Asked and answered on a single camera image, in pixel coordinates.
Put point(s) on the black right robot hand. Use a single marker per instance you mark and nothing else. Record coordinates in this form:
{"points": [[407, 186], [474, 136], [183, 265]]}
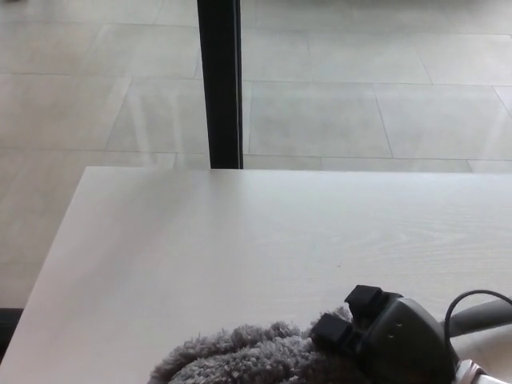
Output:
{"points": [[404, 340]]}

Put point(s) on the black window frame post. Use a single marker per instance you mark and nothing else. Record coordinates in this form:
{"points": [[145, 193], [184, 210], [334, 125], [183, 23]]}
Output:
{"points": [[220, 80]]}

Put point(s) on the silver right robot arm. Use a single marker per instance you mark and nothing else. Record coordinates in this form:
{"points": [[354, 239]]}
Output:
{"points": [[476, 374]]}

